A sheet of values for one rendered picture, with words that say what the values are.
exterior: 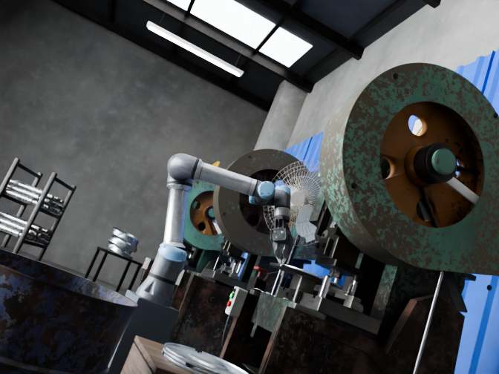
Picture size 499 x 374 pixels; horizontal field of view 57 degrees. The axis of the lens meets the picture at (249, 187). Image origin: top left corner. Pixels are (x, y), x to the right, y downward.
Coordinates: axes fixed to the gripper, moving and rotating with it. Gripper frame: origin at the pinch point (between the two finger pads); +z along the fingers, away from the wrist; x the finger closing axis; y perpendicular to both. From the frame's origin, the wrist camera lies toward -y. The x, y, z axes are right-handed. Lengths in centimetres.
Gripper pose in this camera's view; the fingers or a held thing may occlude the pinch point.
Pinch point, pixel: (282, 262)
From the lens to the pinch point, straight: 207.6
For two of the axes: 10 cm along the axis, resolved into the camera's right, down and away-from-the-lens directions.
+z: -0.5, 9.3, -3.6
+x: 9.3, -0.8, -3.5
